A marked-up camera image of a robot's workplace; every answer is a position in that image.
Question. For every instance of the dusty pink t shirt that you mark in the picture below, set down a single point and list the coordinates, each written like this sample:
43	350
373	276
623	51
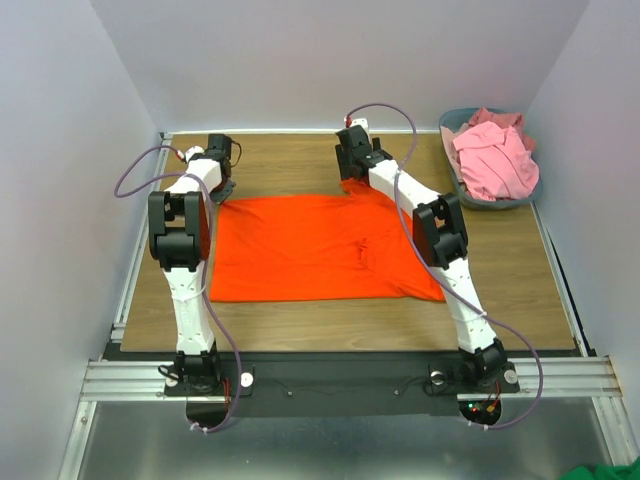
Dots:
504	120

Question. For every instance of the right aluminium side rail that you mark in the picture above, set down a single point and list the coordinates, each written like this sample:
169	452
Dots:
575	325

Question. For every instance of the green cloth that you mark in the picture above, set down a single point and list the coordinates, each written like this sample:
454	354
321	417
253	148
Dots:
604	472

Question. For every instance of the orange t shirt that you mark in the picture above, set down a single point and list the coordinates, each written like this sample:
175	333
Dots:
316	247

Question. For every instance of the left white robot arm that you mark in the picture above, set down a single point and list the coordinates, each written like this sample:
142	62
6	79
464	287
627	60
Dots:
180	241

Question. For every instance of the teal laundry basket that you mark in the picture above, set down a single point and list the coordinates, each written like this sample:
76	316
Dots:
454	120

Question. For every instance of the aluminium frame rail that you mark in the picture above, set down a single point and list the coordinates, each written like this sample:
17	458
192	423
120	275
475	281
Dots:
551	378

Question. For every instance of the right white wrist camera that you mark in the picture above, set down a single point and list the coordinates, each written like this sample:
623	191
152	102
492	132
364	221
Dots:
351	121

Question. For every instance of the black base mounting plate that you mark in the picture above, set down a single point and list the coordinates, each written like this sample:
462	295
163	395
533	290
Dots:
273	404

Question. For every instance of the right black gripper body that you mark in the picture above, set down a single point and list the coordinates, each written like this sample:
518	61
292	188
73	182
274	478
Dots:
347	165

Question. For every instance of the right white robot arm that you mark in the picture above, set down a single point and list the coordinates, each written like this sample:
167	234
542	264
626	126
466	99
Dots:
439	236

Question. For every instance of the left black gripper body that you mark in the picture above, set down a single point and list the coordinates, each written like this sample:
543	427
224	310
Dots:
219	194

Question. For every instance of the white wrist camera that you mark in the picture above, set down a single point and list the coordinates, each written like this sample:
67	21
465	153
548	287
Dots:
190	154
351	121

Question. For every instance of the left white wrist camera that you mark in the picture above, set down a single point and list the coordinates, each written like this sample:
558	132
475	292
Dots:
190	154

